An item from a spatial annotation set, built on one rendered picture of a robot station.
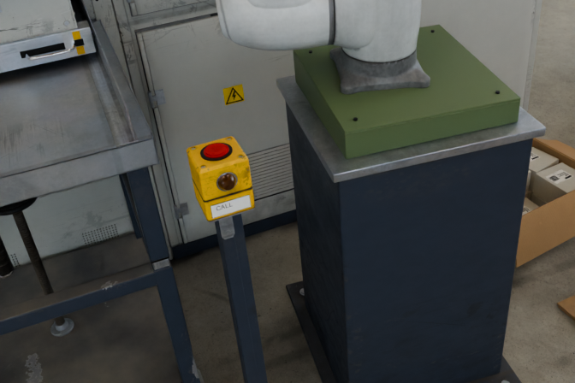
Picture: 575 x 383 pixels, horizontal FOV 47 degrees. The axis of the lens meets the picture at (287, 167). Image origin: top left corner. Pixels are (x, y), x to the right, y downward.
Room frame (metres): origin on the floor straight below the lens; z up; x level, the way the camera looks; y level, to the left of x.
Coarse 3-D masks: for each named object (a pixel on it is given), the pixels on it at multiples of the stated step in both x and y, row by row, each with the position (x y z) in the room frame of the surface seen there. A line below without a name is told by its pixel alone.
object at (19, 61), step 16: (64, 32) 1.39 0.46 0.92; (80, 32) 1.40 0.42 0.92; (0, 48) 1.35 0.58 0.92; (16, 48) 1.36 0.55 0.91; (32, 48) 1.37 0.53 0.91; (48, 48) 1.38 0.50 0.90; (64, 48) 1.39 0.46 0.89; (0, 64) 1.34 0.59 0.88; (16, 64) 1.35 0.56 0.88; (32, 64) 1.36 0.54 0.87
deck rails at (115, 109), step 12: (84, 12) 1.65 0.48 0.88; (96, 36) 1.37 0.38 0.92; (96, 48) 1.47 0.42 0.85; (96, 60) 1.40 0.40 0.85; (96, 72) 1.33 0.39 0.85; (108, 72) 1.27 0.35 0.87; (96, 84) 1.27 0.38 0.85; (108, 84) 1.26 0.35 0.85; (108, 96) 1.20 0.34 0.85; (120, 96) 1.08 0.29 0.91; (108, 108) 1.15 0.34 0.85; (120, 108) 1.15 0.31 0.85; (108, 120) 1.10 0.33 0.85; (120, 120) 1.10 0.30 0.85; (120, 132) 1.05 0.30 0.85; (132, 132) 1.01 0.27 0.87; (120, 144) 1.01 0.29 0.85
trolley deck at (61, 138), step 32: (64, 64) 1.40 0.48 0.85; (0, 96) 1.27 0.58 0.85; (32, 96) 1.25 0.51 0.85; (64, 96) 1.23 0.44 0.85; (96, 96) 1.22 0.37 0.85; (128, 96) 1.20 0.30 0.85; (0, 128) 1.12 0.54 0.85; (32, 128) 1.11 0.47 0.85; (64, 128) 1.09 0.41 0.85; (96, 128) 1.08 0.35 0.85; (0, 160) 1.00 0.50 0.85; (32, 160) 0.99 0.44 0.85; (64, 160) 0.98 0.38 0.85; (96, 160) 0.99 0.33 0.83; (128, 160) 1.01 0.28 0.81; (0, 192) 0.94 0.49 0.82; (32, 192) 0.95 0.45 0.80
